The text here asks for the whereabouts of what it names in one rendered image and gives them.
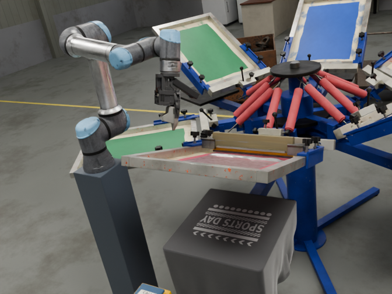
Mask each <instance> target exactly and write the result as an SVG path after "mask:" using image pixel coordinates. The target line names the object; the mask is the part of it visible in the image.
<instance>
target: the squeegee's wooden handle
mask: <svg viewBox="0 0 392 294"><path fill-rule="evenodd" d="M212 138H214V139H215V147H216V146H217V145H219V146H233V147H241V148H255V149H269V150H277V151H286V153H287V152H288V146H287V144H295V137H293V136H275V135H257V134H239V133H229V132H213V134H212Z"/></svg>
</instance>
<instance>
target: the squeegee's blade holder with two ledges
mask: <svg viewBox="0 0 392 294"><path fill-rule="evenodd" d="M216 147H217V148H226V149H240V150H247V151H260V152H274V153H286V151H283V150H269V149H255V148H241V147H233V146H219V145H217V146H216Z"/></svg>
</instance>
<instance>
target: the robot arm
mask: <svg viewBox="0 0 392 294"><path fill-rule="evenodd" d="M180 43H181V41H180V32H179V31H178V30H174V29H163V30H161V31H160V35H159V37H145V38H142V39H140V40H139V41H137V42H135V43H132V44H129V45H121V44H115V43H111V34H110V32H109V30H108V28H107V27H106V26H105V25H104V23H102V22H100V21H92V22H87V23H84V24H80V25H77V26H73V27H69V28H67V29H65V30H64V31H63V32H62V33H61V35H60V37H59V46H60V48H61V50H62V51H63V53H65V54H66V55H68V56H70V57H75V58H79V57H85V58H87V60H88V63H89V68H90V71H91V74H92V79H93V83H94V87H95V90H96V94H97V99H98V102H99V106H100V109H99V110H98V115H99V118H97V117H89V118H86V119H84V120H82V121H80V122H79V123H78V124H77V125H76V128H75V131H76V136H77V138H78V141H79V144H80V148H81V151H82V154H83V165H82V167H83V170H84V172H85V173H89V174H95V173H101V172H104V171H106V170H108V169H110V168H111V167H113V166H114V164H115V161H114V158H113V156H112V155H111V153H110V152H109V150H108V149H107V146H106V141H108V140H110V139H111V138H114V137H116V136H117V135H120V134H122V133H124V132H125V131H126V130H127V129H129V127H130V117H129V115H128V114H127V111H126V110H125V109H123V108H122V107H121V106H120V105H119V104H118V103H117V98H116V93H115V90H114V85H113V81H112V78H111V73H110V68H109V64H108V63H110V64H111V66H112V67H114V68H115V69H116V70H122V69H127V68H129V67H131V66H133V65H136V64H138V63H141V62H144V61H146V60H149V59H151V58H155V57H160V72H162V73H158V74H156V90H155V104H157V105H164V106H167V107H166V112H165V113H164V114H162V115H160V119H161V120H162V121H165V122H168V123H171V128H172V131H174V130H175V129H176V127H177V123H178V120H179V115H180V92H179V91H180V90H181V91H182V92H184V93H185V94H187V95H188V96H189V98H191V99H198V97H199V95H200V94H199V93H198V92H197V91H196V90H195V89H192V88H190V87H189V86H187V85H186V84H184V83H183V82H181V81H180V80H178V79H177V78H174V77H180V74H179V72H180ZM168 79H169V81H168Z"/></svg>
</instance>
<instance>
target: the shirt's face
mask: <svg viewBox="0 0 392 294"><path fill-rule="evenodd" d="M294 201H295V200H293V199H284V198H277V197H268V196H263V195H255V194H247V193H242V192H234V191H226V190H218V189H213V188H211V189H210V190H209V191H208V192H207V194H206V195H205V197H204V198H203V199H202V200H201V201H200V202H199V204H198V205H197V206H196V207H195V208H194V210H193V211H192V212H191V213H190V214H189V216H188V217H187V219H186V220H185V221H184V222H183V223H182V224H181V226H180V227H179V228H178V229H177V230H176V232H175V233H174V235H172V237H171V238H170V239H169V241H168V242H167V243H166V244H165V245H164V248H165V249H169V250H174V251H179V252H182V253H187V254H192V255H195V256H200V257H204V258H209V259H212V260H217V261H222V262H225V263H230V264H234V265H239V266H242V267H247V268H252V269H255V270H260V269H262V267H263V265H264V263H265V260H266V258H267V256H268V254H269V252H270V250H271V248H272V246H273V244H274V242H275V240H276V238H277V236H278V234H279V232H280V229H281V227H282V225H283V224H284V221H285V219H286V217H287V215H288V213H289V211H290V210H291V207H292V205H293V203H294ZM212 204H218V205H225V206H229V207H236V208H244V209H250V210H255V211H262V212H269V213H272V215H271V217H270V219H269V221H268V222H267V224H266V226H265V228H264V230H263V231H262V233H261V235H260V237H259V239H258V241H257V242H256V244H255V246H254V247H250V246H245V245H241V244H236V243H230V242H226V241H221V240H216V239H210V238H207V237H201V236H196V235H192V234H190V232H191V231H192V230H193V229H194V227H195V226H196V224H197V223H198V222H199V221H200V219H201V218H202V217H203V215H204V214H205V213H206V211H207V210H208V209H209V207H210V206H211V205H212Z"/></svg>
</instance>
